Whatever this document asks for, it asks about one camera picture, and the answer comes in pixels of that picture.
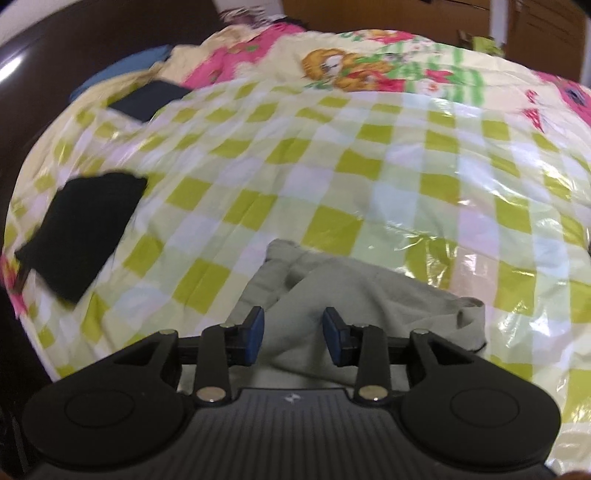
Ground dark blue folded cloth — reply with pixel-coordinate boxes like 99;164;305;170
107;80;193;123

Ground cartoon printed blanket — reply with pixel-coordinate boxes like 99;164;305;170
0;21;591;319

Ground grey pants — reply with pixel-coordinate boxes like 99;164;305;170
225;237;488;392

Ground dark wooden headboard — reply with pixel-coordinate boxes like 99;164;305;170
0;0;223;217

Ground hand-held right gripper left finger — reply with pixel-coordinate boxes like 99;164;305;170
120;305;266;405

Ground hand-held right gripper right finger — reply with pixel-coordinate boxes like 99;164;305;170
322;307;466;404

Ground wooden cabinet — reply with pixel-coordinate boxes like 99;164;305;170
281;0;588;80

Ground black folded cloth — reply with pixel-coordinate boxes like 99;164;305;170
14;171;149;304

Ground light blue cloth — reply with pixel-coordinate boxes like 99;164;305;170
69;45;172;103

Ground green object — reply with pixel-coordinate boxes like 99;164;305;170
470;36;505;55

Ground green checked plastic sheet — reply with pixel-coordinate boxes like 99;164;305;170
2;76;591;472

